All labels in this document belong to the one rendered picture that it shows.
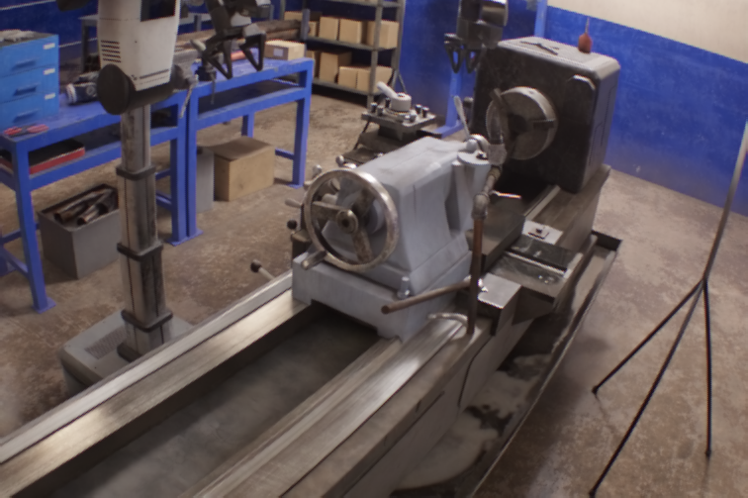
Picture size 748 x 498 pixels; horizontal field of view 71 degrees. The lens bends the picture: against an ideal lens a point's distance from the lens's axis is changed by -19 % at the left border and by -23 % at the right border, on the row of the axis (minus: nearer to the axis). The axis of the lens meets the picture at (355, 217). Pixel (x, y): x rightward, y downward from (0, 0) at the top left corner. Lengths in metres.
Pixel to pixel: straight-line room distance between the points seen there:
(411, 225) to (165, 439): 0.71
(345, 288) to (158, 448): 0.57
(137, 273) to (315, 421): 1.02
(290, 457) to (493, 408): 0.97
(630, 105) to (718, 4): 1.33
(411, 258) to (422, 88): 5.05
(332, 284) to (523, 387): 0.87
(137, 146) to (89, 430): 0.98
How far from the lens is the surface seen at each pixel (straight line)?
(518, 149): 2.29
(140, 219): 1.98
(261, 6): 1.25
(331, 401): 1.25
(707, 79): 5.63
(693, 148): 5.73
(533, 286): 1.68
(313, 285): 1.50
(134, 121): 1.88
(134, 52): 1.76
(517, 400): 2.03
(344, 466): 1.14
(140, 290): 2.09
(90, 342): 2.41
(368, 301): 1.43
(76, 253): 3.24
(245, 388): 1.45
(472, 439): 1.86
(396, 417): 1.25
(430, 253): 1.49
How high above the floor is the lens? 1.67
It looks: 25 degrees down
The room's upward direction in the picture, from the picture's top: 6 degrees clockwise
